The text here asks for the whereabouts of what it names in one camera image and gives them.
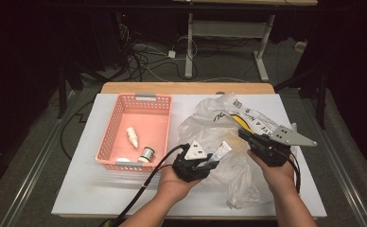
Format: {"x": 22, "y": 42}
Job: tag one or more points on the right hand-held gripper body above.
{"x": 266, "y": 148}

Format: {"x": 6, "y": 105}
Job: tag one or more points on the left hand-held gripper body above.
{"x": 188, "y": 170}

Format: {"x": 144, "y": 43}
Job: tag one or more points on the small white silver tube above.
{"x": 223, "y": 148}

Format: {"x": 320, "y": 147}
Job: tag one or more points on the clear printed plastic bag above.
{"x": 210, "y": 126}

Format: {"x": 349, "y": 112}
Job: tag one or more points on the pink perforated plastic basket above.
{"x": 147, "y": 126}

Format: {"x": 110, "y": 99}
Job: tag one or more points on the person's left hand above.
{"x": 172, "y": 187}

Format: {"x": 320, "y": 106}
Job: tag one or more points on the person's right hand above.
{"x": 279, "y": 179}

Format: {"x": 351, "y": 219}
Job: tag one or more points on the white dropper bottle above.
{"x": 132, "y": 137}

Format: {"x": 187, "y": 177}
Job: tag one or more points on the black stand legs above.
{"x": 320, "y": 94}
{"x": 61, "y": 91}

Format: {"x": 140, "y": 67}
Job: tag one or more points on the white board table cover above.
{"x": 87, "y": 195}

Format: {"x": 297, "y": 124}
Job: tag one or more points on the white-legged desk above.
{"x": 222, "y": 28}

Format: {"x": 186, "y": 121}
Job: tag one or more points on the white power adapter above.
{"x": 171, "y": 54}

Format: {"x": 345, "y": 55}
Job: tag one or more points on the dark equipment with red light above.
{"x": 124, "y": 22}

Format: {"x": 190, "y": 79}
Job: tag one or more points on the metal floor rail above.
{"x": 30, "y": 183}
{"x": 345, "y": 183}

